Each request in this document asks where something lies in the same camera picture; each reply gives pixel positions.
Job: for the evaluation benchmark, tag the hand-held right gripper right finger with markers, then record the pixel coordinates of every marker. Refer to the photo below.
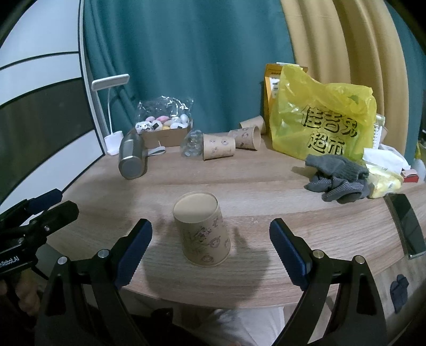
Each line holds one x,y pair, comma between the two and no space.
289,253

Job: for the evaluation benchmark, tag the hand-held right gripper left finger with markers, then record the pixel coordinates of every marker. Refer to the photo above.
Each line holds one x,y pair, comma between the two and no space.
134,253

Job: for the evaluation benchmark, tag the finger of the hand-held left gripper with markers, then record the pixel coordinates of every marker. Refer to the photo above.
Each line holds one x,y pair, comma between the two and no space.
61,213
45,198

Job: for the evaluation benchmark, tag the printed brown paper cup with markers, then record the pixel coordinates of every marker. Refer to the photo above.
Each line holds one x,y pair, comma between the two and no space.
246,137
203,233
253,122
218,146

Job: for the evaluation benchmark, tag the person's left hand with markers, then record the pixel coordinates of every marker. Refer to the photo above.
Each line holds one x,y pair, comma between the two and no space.
28,297

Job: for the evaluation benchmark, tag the grey knit glove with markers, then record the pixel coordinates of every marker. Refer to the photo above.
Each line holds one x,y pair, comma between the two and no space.
342,191
336,166

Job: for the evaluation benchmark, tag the steel thermos bottle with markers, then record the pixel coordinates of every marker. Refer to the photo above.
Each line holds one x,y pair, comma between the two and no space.
133,156

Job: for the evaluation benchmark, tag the dark slipper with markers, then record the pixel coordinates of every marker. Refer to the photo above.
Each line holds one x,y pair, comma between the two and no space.
399,292

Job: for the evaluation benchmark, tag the cardboard box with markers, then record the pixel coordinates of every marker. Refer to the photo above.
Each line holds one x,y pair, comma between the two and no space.
166,138

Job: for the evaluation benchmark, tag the yellow tissue packet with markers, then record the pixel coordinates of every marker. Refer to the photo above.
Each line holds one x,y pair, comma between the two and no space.
384,181

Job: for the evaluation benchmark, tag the black smartphone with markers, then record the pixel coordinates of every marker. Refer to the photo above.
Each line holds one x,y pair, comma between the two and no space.
407,223

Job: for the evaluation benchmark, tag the small clear bag of beads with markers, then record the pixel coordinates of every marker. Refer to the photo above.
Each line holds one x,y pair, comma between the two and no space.
191,143

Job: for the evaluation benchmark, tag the white desk lamp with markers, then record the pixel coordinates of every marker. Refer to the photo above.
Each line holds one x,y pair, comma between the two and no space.
109,81

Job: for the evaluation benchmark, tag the pile of small toys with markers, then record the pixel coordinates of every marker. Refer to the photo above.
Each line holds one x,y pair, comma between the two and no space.
163,122

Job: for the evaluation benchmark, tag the white crumpled paper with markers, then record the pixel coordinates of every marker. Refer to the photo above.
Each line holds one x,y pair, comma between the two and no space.
382,156

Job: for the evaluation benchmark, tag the yellow plastic shopping bag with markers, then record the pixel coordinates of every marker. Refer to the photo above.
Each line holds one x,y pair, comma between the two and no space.
319,113

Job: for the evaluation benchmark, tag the small red box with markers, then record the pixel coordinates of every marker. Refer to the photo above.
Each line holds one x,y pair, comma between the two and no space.
410,176

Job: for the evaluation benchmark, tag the clear plastic bag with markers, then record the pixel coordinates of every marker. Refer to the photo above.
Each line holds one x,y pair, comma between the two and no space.
166,104

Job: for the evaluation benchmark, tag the spiral notebook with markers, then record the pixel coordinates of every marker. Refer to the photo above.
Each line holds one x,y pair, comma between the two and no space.
378,129

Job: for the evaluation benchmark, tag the orange carton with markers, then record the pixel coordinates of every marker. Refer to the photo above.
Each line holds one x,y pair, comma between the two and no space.
271,86

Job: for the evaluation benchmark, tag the teal curtain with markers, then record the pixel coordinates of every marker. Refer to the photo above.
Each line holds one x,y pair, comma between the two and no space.
199,50

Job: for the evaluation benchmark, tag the yellow curtain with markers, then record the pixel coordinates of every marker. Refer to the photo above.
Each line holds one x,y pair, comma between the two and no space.
342,43

